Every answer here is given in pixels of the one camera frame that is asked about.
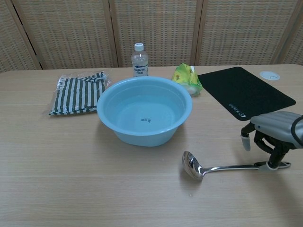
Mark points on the clear water bottle white cap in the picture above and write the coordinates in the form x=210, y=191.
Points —
x=140, y=62

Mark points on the woven rattan folding screen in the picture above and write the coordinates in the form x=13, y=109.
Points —
x=151, y=30

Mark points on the striped cloth in plastic bag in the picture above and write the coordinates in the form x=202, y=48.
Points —
x=75, y=94

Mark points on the white round grommet cover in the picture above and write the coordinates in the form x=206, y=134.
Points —
x=269, y=75

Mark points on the black mouse pad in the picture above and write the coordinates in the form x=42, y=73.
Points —
x=243, y=92

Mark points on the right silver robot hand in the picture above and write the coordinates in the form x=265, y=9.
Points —
x=277, y=127

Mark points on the green yellow tissue pack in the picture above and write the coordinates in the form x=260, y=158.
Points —
x=187, y=76

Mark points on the light blue plastic bowl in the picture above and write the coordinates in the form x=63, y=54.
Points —
x=144, y=113

